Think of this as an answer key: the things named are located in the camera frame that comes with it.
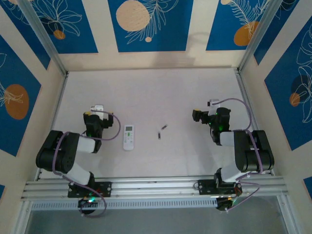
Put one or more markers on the aluminium table side rail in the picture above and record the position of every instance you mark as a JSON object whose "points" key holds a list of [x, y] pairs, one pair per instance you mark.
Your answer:
{"points": [[54, 119], [244, 90]]}

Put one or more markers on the small black battery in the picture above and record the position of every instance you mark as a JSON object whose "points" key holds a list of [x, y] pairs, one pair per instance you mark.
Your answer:
{"points": [[164, 126], [159, 135]]}

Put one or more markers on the aluminium frame post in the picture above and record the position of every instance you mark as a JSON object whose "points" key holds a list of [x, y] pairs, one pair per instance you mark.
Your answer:
{"points": [[22, 224], [288, 219], [45, 36], [259, 34]]}

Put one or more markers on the black controller board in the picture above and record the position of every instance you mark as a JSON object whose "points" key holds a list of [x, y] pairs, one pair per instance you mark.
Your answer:
{"points": [[223, 204], [85, 202]]}

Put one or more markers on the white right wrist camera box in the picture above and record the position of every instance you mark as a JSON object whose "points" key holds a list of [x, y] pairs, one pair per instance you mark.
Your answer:
{"points": [[214, 102]]}

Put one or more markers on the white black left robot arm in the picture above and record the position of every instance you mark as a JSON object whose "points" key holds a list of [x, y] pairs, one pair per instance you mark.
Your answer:
{"points": [[56, 156]]}

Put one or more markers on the blue floral wall poster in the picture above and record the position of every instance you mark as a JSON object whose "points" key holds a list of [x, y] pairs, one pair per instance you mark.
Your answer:
{"points": [[2, 192], [280, 109], [73, 41], [280, 36], [219, 24], [308, 187], [170, 36], [9, 136], [26, 41]]}

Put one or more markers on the white remote control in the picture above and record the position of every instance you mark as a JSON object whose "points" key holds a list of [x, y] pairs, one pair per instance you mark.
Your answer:
{"points": [[128, 137]]}

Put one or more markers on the wide aluminium base rail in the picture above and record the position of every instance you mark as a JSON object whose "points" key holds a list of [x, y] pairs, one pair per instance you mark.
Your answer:
{"points": [[151, 187]]}

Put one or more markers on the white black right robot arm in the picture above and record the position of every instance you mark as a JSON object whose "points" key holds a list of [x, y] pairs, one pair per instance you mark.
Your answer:
{"points": [[256, 156]]}

